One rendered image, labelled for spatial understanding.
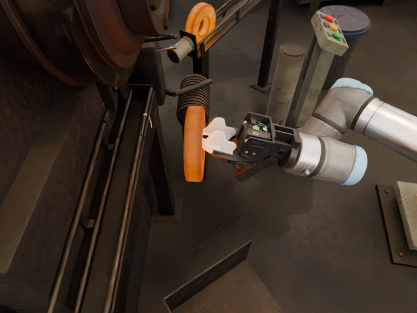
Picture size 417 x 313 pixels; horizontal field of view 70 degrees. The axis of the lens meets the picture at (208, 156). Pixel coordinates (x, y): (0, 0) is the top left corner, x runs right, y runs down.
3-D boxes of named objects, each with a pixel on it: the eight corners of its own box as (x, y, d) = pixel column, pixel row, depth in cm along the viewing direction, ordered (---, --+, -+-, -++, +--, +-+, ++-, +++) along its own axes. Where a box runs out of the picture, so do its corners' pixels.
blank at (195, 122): (180, 153, 52) (200, 153, 51) (188, 90, 60) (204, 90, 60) (187, 194, 64) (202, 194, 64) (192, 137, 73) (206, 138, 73)
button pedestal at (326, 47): (288, 136, 173) (320, 39, 124) (283, 108, 187) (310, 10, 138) (316, 137, 173) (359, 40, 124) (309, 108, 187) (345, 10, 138)
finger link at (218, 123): (197, 107, 58) (241, 117, 60) (190, 127, 63) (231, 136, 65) (196, 118, 56) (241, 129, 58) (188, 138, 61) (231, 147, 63)
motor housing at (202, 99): (183, 184, 153) (174, 107, 111) (187, 150, 167) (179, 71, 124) (208, 184, 153) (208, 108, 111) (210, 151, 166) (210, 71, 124)
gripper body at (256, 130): (244, 109, 59) (298, 122, 62) (229, 136, 66) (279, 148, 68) (246, 138, 55) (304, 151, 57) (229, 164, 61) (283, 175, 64)
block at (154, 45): (134, 106, 108) (119, 46, 89) (138, 91, 112) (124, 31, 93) (164, 107, 107) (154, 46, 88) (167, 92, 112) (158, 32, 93)
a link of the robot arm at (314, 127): (327, 130, 83) (355, 141, 71) (303, 164, 84) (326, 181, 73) (302, 113, 80) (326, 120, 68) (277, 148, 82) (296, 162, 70)
